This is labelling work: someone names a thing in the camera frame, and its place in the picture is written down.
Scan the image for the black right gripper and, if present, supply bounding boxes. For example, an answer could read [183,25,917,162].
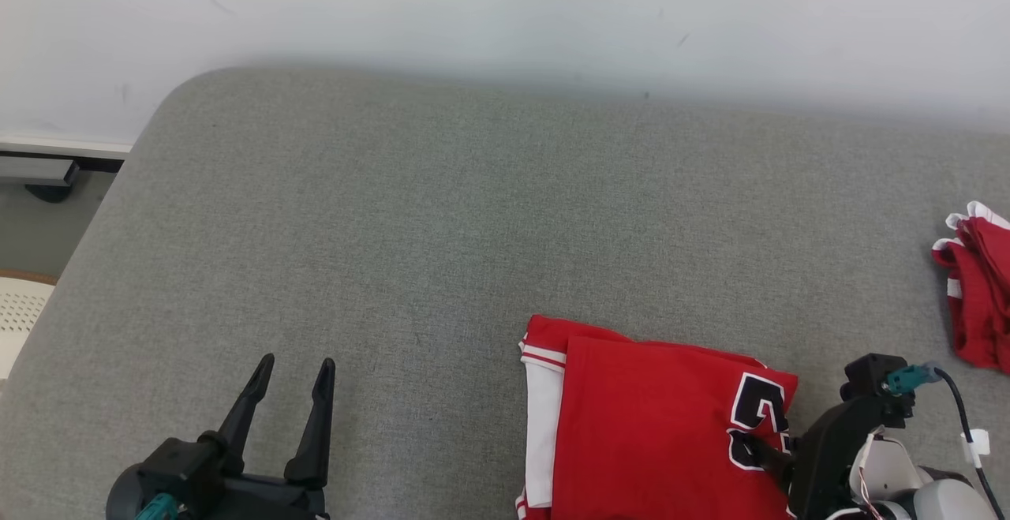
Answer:
[738,395,916,520]

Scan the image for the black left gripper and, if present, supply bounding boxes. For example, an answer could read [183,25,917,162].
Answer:
[201,352,337,520]

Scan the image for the red jersey with black lettering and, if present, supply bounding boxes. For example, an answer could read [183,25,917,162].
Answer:
[517,314,799,520]

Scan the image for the red shorts with white trim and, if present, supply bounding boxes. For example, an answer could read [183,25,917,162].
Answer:
[931,201,1010,375]

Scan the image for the white perforated laundry basket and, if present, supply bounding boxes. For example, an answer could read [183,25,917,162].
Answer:
[0,269,61,380]

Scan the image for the white baseboard strip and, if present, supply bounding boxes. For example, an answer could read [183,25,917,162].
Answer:
[0,135,133,163]

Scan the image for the grey metal bar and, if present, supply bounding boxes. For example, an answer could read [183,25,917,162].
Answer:
[0,154,81,204]

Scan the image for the red white twisted wire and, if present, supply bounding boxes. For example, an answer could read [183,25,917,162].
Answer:
[856,425,896,520]

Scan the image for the left cable with teal plug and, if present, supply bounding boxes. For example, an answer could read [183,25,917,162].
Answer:
[133,492,189,520]

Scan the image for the cable with teal plug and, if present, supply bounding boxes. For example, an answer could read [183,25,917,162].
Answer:
[885,362,999,520]
[133,492,189,520]

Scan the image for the right cable with teal plug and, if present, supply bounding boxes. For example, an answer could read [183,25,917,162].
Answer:
[885,362,999,520]

